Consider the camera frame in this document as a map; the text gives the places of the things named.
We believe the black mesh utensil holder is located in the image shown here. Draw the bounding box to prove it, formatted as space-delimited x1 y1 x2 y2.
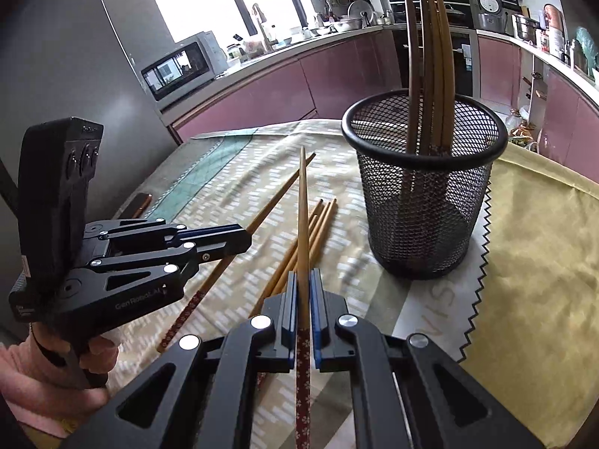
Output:
341 89 508 280

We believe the steel stock pot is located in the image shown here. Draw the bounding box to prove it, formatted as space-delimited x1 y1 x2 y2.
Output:
512 13 540 47

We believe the steel pot lid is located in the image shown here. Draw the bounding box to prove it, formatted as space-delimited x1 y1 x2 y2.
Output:
347 0 374 23

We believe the plastic oil bottle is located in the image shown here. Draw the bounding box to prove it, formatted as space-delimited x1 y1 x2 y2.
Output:
506 110 534 147

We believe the red-patterned wooden chopstick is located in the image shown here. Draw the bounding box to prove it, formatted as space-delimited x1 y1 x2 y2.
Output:
261 198 339 300
250 200 324 317
295 146 311 448
155 151 318 355
253 199 332 309

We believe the white microwave oven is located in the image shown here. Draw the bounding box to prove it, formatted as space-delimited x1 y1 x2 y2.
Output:
141 31 228 107

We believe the black built-in oven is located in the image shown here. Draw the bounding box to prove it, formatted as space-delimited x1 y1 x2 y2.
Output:
389 0 475 97

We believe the wooden chopstick in holder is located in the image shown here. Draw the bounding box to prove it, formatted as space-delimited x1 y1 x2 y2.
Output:
435 0 455 156
404 0 420 180
419 0 443 156

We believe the yellow checked cloth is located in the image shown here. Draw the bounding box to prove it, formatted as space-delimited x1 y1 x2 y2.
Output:
462 145 598 448

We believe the left hand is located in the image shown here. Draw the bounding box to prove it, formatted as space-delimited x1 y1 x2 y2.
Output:
30 322 119 388

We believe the chrome kitchen faucet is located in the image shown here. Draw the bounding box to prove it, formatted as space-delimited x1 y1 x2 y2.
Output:
252 3 273 53

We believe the white grey rice cooker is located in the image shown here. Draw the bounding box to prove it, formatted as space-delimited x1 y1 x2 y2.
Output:
476 0 505 34

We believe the patterned beige green tablecloth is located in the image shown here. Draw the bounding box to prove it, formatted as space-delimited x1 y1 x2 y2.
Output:
109 119 490 448

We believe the pink kettle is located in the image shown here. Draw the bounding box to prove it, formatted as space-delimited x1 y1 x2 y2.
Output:
543 3 566 37

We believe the pink left sleeve forearm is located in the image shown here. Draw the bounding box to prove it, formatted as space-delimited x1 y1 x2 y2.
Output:
1 336 110 440

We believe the black left camera box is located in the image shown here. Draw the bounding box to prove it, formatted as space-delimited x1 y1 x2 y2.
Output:
18 117 104 281

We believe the grey refrigerator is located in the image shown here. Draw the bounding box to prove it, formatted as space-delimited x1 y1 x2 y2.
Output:
0 0 184 338

